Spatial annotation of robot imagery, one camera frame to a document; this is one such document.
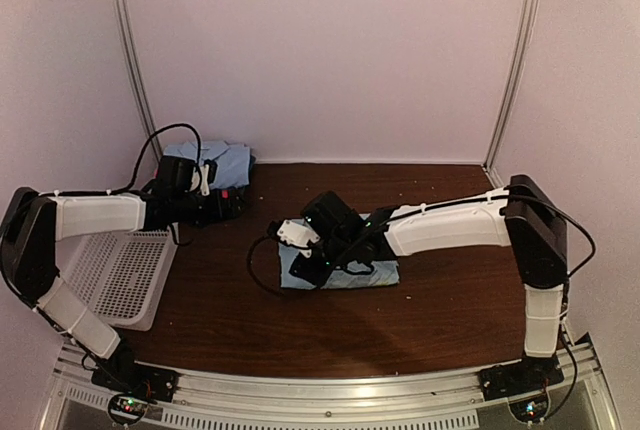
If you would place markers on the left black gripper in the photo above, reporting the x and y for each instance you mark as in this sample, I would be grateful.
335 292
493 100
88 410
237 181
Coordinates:
218 214

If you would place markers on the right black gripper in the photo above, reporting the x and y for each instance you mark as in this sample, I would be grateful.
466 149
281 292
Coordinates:
314 277

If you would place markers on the light blue shirt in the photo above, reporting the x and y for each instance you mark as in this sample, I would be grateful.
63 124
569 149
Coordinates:
232 163

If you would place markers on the blue printed garment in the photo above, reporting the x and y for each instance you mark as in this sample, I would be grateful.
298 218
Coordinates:
378 274

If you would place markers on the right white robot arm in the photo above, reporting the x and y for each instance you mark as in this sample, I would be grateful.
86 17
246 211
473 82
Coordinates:
331 235

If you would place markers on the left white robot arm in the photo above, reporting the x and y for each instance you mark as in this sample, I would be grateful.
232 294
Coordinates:
35 222

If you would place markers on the white plastic laundry basket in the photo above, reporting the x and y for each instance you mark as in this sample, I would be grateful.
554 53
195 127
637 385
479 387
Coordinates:
120 276

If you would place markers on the folded dark blue cloth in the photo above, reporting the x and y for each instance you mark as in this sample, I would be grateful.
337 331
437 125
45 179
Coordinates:
252 162

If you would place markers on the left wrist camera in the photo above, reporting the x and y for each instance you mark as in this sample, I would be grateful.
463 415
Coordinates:
203 177

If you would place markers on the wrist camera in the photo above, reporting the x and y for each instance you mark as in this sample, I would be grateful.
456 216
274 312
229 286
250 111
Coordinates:
203 177
294 235

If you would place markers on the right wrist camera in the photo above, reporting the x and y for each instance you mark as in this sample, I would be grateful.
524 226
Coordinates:
294 235

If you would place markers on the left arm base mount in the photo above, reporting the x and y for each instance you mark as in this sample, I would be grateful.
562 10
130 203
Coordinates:
122 373

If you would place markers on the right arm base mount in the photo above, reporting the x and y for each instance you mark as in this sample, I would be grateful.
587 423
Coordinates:
523 376

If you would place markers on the left aluminium corner post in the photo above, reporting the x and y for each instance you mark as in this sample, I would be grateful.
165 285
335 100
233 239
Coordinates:
132 66

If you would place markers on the aluminium corner post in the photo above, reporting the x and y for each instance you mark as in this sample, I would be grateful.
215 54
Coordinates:
527 20
132 66

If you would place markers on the aluminium front rail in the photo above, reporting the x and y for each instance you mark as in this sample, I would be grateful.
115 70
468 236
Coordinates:
437 400

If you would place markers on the right aluminium corner post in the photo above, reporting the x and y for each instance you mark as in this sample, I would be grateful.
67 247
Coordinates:
527 20

